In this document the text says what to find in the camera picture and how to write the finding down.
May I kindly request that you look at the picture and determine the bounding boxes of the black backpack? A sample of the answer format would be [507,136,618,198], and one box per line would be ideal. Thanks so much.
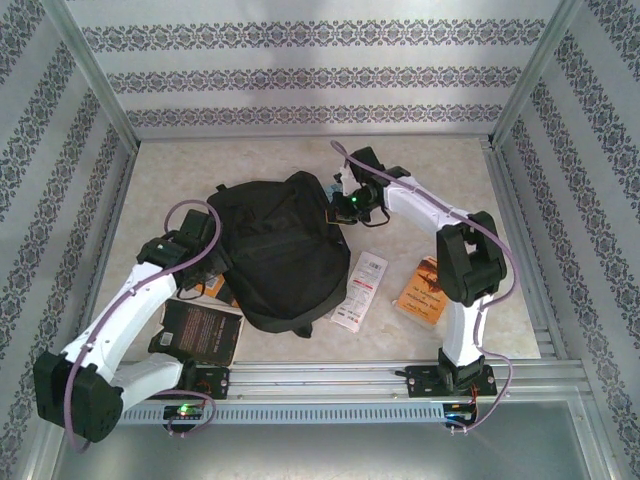
[206,170,351,337]

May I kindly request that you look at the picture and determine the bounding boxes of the orange book with barcode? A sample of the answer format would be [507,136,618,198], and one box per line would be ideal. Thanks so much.
[197,272,239,307]

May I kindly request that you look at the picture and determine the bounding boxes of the white packet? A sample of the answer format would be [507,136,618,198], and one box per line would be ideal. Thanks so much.
[330,249,390,332]

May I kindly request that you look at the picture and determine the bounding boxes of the black paperback book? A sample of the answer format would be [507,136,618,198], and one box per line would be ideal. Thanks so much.
[147,298,245,366]

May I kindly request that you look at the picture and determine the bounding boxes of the orange paperback book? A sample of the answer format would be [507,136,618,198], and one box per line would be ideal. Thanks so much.
[392,254,449,326]

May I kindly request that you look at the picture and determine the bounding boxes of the left controller board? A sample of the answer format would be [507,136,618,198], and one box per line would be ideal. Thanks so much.
[163,404,206,420]

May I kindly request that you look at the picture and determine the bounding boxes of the controller board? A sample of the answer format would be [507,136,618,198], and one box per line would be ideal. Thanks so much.
[443,402,476,421]
[163,404,206,420]

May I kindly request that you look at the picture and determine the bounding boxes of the right controller board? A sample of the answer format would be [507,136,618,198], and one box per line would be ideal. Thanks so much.
[443,402,476,421]

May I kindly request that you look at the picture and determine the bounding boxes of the aluminium back rail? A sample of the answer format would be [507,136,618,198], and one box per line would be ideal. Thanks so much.
[134,130,496,146]

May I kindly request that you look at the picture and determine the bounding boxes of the aluminium side rail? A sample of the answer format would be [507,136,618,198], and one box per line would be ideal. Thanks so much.
[479,139,569,361]
[73,144,137,366]

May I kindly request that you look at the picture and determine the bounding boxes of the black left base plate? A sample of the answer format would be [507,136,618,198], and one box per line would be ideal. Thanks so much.
[187,363,231,400]

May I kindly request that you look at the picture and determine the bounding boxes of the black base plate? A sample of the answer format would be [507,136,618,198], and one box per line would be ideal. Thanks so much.
[187,363,231,400]
[404,363,496,400]

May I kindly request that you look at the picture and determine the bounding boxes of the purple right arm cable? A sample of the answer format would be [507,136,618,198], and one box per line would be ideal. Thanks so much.
[329,140,521,435]

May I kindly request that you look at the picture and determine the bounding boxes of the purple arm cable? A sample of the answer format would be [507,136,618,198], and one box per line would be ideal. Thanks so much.
[329,140,521,435]
[60,198,225,455]

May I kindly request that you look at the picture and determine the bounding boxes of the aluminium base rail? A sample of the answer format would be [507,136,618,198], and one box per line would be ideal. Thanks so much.
[49,362,586,401]

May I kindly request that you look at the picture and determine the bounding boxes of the aluminium frame post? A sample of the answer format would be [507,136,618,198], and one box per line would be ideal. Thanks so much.
[487,0,586,151]
[42,0,141,151]

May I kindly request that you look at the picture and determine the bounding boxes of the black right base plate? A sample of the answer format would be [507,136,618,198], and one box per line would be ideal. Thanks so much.
[404,363,496,400]

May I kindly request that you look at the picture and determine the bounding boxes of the grey slotted cable duct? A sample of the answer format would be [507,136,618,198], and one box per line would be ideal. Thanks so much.
[119,402,446,426]

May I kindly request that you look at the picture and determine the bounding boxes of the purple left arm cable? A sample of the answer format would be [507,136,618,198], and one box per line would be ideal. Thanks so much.
[60,198,225,455]

